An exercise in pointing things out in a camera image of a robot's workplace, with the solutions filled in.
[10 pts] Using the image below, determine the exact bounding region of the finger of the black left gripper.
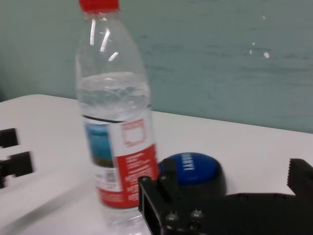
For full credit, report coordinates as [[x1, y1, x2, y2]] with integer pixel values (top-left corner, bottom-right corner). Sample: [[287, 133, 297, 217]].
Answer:
[[0, 151, 34, 189], [0, 128, 19, 149]]

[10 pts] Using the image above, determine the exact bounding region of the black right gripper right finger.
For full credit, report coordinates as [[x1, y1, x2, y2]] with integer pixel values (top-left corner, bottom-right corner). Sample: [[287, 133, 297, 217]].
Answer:
[[286, 158, 313, 196]]

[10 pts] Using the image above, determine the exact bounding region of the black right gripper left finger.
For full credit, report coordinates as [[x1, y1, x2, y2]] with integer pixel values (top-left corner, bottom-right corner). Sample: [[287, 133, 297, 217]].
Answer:
[[156, 158, 189, 204]]

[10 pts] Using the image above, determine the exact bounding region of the blue push button black base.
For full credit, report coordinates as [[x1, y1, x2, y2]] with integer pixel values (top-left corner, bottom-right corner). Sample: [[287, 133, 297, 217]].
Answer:
[[158, 152, 227, 196]]

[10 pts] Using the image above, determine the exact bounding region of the clear red-capped water bottle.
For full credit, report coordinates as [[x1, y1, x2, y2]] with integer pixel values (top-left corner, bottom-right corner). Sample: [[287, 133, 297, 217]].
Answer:
[[75, 0, 159, 228]]

